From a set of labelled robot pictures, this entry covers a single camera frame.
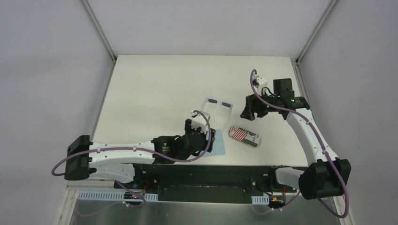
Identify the aluminium frame rail front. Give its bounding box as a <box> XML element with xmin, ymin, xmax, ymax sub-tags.
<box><xmin>67</xmin><ymin>180</ymin><xmax>115</xmax><ymax>190</ymax></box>

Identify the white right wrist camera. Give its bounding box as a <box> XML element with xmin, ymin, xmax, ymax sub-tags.
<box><xmin>252</xmin><ymin>74</ymin><xmax>268</xmax><ymax>92</ymax></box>

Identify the flag print glasses case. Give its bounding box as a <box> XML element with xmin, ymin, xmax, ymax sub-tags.
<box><xmin>228</xmin><ymin>126</ymin><xmax>262</xmax><ymax>148</ymax></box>

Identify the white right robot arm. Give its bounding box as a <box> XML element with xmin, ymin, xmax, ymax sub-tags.
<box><xmin>240</xmin><ymin>76</ymin><xmax>351</xmax><ymax>200</ymax></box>

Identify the right aluminium corner post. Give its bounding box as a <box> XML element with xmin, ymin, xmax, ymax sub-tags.
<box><xmin>295</xmin><ymin>0</ymin><xmax>340</xmax><ymax>66</ymax></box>

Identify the left white cable duct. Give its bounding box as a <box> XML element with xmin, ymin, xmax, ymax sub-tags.
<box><xmin>77</xmin><ymin>190</ymin><xmax>141</xmax><ymax>202</ymax></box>

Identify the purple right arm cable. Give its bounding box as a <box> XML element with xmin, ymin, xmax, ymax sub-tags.
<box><xmin>250</xmin><ymin>68</ymin><xmax>350</xmax><ymax>219</ymax></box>

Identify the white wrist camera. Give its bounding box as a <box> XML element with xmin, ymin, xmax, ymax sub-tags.
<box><xmin>252</xmin><ymin>74</ymin><xmax>268</xmax><ymax>92</ymax></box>
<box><xmin>191</xmin><ymin>110</ymin><xmax>211</xmax><ymax>133</ymax></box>

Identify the left aluminium corner post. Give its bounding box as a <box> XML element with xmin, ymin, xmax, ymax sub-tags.
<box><xmin>79</xmin><ymin>0</ymin><xmax>117</xmax><ymax>64</ymax></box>

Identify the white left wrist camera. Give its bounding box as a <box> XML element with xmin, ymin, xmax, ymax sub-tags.
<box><xmin>191</xmin><ymin>110</ymin><xmax>211</xmax><ymax>133</ymax></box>

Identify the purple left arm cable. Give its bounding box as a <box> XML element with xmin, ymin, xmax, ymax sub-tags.
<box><xmin>51</xmin><ymin>110</ymin><xmax>213</xmax><ymax>178</ymax></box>

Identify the white cable duct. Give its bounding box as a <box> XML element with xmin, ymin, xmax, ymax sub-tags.
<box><xmin>77</xmin><ymin>190</ymin><xmax>141</xmax><ymax>202</ymax></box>
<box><xmin>251</xmin><ymin>195</ymin><xmax>269</xmax><ymax>205</ymax></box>

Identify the aluminium corner post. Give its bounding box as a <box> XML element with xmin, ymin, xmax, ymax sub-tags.
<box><xmin>295</xmin><ymin>0</ymin><xmax>340</xmax><ymax>66</ymax></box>
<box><xmin>79</xmin><ymin>0</ymin><xmax>117</xmax><ymax>64</ymax></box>

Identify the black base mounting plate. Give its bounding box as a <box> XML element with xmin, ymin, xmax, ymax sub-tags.
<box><xmin>123</xmin><ymin>164</ymin><xmax>297</xmax><ymax>204</ymax></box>

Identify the right white cable duct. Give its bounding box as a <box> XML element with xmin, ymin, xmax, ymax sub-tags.
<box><xmin>251</xmin><ymin>195</ymin><xmax>269</xmax><ymax>205</ymax></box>

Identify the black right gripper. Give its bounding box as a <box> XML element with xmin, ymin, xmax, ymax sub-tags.
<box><xmin>241</xmin><ymin>90</ymin><xmax>280</xmax><ymax>121</ymax></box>

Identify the light blue cleaning cloth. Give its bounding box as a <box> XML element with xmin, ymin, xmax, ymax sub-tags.
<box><xmin>210</xmin><ymin>129</ymin><xmax>226</xmax><ymax>156</ymax></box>

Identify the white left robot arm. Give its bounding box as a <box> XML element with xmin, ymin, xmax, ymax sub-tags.
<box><xmin>61</xmin><ymin>119</ymin><xmax>216</xmax><ymax>190</ymax></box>

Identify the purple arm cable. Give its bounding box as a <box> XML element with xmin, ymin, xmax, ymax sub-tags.
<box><xmin>51</xmin><ymin>110</ymin><xmax>213</xmax><ymax>178</ymax></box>
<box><xmin>250</xmin><ymin>68</ymin><xmax>350</xmax><ymax>219</ymax></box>

